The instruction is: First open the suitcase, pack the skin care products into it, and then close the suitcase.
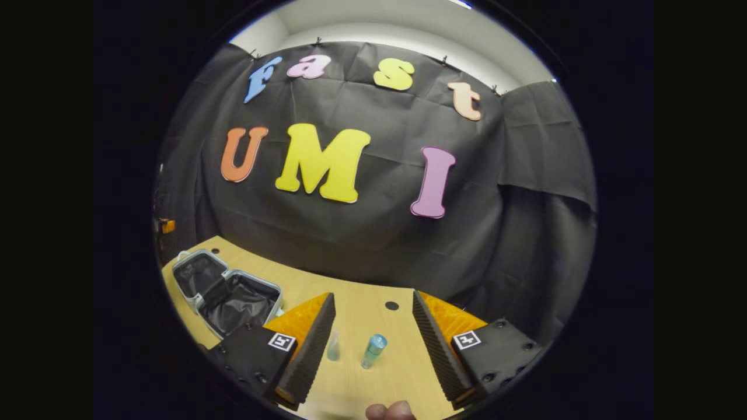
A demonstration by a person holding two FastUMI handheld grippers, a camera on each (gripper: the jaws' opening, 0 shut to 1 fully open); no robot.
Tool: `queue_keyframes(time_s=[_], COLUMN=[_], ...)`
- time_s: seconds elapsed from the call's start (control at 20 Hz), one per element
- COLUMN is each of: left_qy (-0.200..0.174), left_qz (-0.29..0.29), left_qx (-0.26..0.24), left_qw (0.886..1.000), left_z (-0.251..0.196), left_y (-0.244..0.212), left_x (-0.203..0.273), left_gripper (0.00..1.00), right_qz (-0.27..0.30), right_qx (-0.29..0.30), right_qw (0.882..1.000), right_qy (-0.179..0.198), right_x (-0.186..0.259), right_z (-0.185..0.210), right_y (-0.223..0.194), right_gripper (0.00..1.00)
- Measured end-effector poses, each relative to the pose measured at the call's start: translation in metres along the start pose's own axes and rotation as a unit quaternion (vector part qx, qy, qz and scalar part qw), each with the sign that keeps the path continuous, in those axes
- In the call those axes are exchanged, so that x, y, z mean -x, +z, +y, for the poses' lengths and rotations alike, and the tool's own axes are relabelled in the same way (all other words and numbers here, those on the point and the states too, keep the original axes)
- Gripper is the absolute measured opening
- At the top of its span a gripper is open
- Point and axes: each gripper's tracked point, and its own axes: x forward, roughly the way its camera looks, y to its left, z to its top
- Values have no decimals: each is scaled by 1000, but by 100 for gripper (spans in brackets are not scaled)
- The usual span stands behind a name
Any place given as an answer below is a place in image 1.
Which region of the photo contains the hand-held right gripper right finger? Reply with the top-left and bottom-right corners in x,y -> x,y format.
412,290 -> 546,410

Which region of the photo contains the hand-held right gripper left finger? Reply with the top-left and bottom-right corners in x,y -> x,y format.
204,292 -> 337,412

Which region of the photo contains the blue capped bottle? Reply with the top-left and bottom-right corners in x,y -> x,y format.
361,334 -> 388,370

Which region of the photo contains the light blue suitcase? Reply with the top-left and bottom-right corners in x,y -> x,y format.
171,249 -> 285,340

